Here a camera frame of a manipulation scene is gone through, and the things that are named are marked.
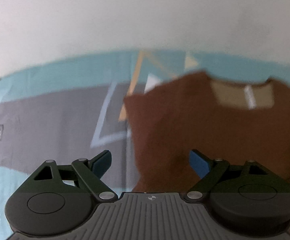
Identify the brown knit sweater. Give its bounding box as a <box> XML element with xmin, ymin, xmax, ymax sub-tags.
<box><xmin>124</xmin><ymin>72</ymin><xmax>290</xmax><ymax>192</ymax></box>

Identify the teal and grey bedsheet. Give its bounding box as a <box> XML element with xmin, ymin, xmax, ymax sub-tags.
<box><xmin>0</xmin><ymin>50</ymin><xmax>290</xmax><ymax>239</ymax></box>

